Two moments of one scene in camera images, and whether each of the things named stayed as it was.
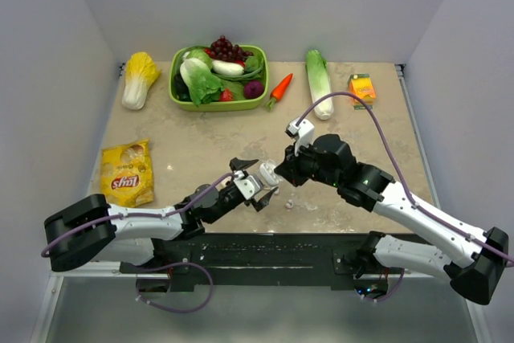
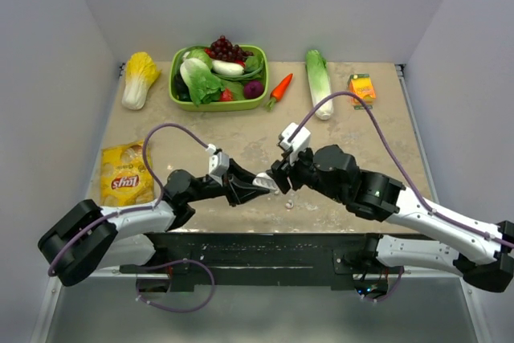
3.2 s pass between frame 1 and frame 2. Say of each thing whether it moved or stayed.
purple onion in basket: stayed
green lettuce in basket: stayed
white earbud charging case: moved
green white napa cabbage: stayed
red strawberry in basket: stayed
